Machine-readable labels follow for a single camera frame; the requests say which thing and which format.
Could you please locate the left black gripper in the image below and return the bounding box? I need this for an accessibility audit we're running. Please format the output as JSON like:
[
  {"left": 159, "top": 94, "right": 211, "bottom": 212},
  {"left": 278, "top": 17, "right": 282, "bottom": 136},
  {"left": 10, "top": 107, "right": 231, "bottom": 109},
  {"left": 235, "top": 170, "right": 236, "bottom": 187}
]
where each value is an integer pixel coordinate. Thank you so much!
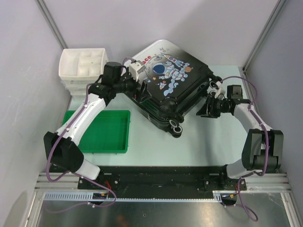
[{"left": 114, "top": 69, "right": 152, "bottom": 103}]

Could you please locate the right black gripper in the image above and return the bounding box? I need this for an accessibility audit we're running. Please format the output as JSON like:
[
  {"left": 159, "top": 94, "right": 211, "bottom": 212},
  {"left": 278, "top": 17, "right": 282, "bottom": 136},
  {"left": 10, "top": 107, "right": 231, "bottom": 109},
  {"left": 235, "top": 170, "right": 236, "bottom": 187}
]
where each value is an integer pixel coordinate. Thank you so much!
[{"left": 196, "top": 95, "right": 230, "bottom": 119}]

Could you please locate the space astronaut hardshell suitcase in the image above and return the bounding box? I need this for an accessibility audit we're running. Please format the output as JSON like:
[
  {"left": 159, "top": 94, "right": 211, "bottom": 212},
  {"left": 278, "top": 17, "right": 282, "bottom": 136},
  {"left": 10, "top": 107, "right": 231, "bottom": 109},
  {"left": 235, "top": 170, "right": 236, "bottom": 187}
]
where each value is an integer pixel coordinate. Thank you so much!
[{"left": 127, "top": 39, "right": 222, "bottom": 138}]

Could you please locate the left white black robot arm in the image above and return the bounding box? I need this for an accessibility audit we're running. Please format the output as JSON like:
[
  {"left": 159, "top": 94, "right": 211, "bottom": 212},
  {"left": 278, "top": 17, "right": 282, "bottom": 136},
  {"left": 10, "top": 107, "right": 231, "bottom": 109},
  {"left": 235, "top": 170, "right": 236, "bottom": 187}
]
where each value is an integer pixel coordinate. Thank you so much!
[{"left": 44, "top": 60, "right": 145, "bottom": 189}]

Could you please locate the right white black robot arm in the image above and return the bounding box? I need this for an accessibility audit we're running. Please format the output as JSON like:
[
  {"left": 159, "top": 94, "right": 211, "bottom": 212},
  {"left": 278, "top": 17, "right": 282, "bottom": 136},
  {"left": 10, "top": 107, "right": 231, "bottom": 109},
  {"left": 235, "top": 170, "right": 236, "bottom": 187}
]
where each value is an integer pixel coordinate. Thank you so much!
[{"left": 197, "top": 82, "right": 284, "bottom": 190}]

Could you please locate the green plastic tray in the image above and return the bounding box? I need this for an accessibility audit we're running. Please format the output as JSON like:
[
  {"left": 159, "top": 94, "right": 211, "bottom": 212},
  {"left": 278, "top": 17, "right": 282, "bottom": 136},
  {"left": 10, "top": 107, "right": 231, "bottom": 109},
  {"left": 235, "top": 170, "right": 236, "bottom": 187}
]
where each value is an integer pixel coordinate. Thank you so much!
[{"left": 62, "top": 110, "right": 132, "bottom": 155}]

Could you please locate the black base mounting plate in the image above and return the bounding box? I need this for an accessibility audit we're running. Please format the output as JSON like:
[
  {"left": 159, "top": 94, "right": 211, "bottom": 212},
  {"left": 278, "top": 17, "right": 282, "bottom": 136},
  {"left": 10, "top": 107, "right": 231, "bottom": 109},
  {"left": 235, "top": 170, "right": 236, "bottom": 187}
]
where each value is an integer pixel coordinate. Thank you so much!
[{"left": 48, "top": 165, "right": 248, "bottom": 199}]

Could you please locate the white stacked drawer organizer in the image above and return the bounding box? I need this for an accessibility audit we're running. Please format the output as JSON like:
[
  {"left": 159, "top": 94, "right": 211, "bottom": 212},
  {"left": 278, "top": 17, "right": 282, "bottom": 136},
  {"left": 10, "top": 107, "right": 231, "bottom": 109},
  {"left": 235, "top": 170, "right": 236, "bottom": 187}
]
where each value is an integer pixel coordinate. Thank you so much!
[{"left": 58, "top": 48, "right": 108, "bottom": 100}]

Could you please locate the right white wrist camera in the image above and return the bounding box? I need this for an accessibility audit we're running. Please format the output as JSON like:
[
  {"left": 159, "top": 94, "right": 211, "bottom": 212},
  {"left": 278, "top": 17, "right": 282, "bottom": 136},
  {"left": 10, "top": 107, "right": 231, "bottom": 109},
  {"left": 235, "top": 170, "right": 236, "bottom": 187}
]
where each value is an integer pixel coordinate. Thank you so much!
[{"left": 210, "top": 81, "right": 225, "bottom": 99}]

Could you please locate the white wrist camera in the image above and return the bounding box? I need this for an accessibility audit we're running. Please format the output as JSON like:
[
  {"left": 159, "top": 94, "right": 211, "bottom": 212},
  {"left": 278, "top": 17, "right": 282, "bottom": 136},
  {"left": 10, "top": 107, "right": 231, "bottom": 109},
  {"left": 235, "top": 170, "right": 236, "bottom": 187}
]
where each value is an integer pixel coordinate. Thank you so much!
[
  {"left": 128, "top": 61, "right": 145, "bottom": 82},
  {"left": 210, "top": 81, "right": 225, "bottom": 99}
]

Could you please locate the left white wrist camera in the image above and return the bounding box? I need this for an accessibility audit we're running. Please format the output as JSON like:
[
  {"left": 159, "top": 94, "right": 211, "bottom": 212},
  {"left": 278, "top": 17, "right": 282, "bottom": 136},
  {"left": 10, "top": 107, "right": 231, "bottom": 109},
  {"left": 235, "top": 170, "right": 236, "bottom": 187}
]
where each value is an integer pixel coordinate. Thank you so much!
[{"left": 128, "top": 61, "right": 145, "bottom": 82}]

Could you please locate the aluminium frame rail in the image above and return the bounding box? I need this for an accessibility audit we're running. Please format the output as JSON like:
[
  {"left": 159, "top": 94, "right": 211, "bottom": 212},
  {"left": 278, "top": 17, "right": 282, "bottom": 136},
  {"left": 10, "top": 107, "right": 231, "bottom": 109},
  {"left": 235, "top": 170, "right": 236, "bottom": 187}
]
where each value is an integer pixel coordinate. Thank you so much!
[{"left": 35, "top": 173, "right": 292, "bottom": 192}]

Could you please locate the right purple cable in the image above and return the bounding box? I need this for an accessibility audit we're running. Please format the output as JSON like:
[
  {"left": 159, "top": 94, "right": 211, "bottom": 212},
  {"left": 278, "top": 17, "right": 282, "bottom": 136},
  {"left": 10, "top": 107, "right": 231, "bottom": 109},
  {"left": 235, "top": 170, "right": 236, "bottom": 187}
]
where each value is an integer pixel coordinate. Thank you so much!
[{"left": 220, "top": 75, "right": 272, "bottom": 223}]

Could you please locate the purple cable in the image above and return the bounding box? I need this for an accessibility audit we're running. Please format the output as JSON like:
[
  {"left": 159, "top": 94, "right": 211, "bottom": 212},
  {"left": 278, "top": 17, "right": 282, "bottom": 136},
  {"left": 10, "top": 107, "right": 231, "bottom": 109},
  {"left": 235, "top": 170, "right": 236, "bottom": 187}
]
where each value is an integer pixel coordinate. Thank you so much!
[
  {"left": 220, "top": 75, "right": 272, "bottom": 223},
  {"left": 44, "top": 56, "right": 138, "bottom": 213}
]

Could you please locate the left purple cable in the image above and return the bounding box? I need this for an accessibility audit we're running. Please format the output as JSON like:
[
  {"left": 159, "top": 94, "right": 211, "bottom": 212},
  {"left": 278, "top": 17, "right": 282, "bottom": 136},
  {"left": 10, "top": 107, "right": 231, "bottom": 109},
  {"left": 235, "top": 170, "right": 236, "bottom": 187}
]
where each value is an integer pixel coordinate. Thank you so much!
[{"left": 44, "top": 56, "right": 138, "bottom": 213}]

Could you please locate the grey slotted cable duct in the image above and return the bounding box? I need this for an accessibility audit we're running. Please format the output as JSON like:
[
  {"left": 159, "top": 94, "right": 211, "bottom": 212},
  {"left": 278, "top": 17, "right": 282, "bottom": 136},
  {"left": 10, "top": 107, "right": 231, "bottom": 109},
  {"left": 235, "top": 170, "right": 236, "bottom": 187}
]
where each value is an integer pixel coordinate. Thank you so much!
[{"left": 44, "top": 192, "right": 222, "bottom": 202}]

